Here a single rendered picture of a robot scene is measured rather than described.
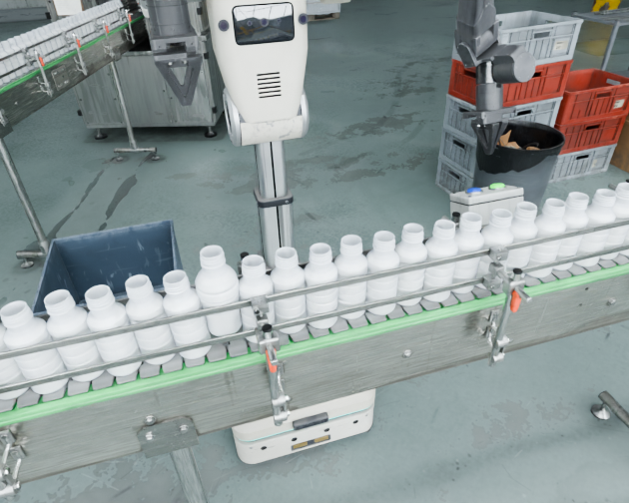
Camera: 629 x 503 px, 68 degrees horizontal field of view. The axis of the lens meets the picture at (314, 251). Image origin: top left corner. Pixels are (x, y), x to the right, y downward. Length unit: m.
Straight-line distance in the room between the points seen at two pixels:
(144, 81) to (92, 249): 3.23
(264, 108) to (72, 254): 0.66
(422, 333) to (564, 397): 1.35
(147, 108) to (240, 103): 3.38
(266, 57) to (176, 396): 0.81
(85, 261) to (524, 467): 1.62
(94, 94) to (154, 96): 0.53
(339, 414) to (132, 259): 0.88
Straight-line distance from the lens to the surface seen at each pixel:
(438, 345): 1.01
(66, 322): 0.82
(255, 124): 1.29
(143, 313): 0.79
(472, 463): 1.95
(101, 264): 1.45
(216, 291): 0.76
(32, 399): 0.92
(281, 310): 0.84
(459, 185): 3.37
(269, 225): 1.46
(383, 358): 0.96
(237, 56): 1.23
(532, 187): 2.80
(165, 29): 0.76
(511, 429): 2.07
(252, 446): 1.75
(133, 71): 4.55
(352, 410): 1.76
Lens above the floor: 1.62
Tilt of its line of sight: 35 degrees down
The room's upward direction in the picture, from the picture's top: 2 degrees counter-clockwise
